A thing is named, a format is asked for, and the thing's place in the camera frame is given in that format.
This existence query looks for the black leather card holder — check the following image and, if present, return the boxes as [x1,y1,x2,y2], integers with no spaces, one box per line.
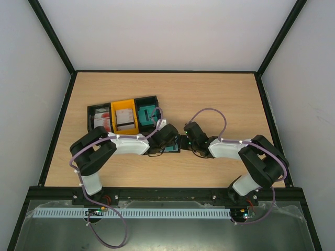
[161,134,182,153]

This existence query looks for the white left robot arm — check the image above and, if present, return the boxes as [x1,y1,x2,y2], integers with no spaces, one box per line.
[70,124,178,196]

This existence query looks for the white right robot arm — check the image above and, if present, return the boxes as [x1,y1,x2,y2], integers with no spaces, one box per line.
[182,122,289,205]

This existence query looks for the teal card stack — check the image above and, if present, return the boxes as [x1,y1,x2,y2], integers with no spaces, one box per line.
[138,105,161,126]

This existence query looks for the black right card bin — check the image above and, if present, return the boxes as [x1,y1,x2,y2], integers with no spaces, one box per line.
[134,96,161,134]

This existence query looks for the black card bin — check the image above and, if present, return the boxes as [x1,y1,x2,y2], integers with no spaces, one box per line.
[87,103,114,132]
[134,96,161,134]

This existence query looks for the white striped cards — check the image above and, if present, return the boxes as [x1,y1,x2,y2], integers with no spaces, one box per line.
[116,108,135,131]

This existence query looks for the yellow middle card bin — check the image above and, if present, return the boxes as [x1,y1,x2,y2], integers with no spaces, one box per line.
[111,99,139,135]

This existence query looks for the red and white cards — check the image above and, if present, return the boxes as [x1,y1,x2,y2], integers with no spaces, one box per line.
[93,107,111,132]

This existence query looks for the black left card bin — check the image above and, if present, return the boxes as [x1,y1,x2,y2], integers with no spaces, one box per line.
[87,103,114,132]

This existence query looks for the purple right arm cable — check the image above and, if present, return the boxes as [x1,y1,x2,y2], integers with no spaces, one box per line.
[187,107,290,225]

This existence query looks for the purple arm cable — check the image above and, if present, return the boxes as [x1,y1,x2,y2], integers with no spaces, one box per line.
[187,107,290,225]
[69,106,164,248]

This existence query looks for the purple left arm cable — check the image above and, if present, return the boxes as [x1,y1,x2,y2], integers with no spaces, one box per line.
[69,106,164,248]

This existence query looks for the grey slotted cable duct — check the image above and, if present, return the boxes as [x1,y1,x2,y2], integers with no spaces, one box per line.
[32,208,231,219]

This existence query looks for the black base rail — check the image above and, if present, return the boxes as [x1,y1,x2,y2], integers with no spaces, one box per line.
[24,186,307,208]

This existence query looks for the black enclosure frame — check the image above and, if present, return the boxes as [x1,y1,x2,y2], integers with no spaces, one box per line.
[7,0,322,250]

